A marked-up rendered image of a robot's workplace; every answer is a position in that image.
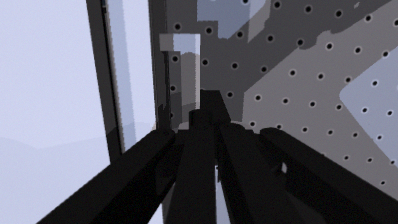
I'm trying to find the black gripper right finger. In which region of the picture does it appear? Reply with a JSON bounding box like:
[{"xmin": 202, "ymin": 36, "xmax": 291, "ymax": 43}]
[{"xmin": 210, "ymin": 90, "xmax": 398, "ymax": 224}]

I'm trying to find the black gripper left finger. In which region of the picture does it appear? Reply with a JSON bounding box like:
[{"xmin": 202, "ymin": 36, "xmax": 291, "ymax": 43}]
[{"xmin": 36, "ymin": 90, "xmax": 217, "ymax": 224}]

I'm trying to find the grey flat base plate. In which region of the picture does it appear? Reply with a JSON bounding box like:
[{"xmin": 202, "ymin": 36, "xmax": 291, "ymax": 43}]
[{"xmin": 166, "ymin": 0, "xmax": 398, "ymax": 201}]

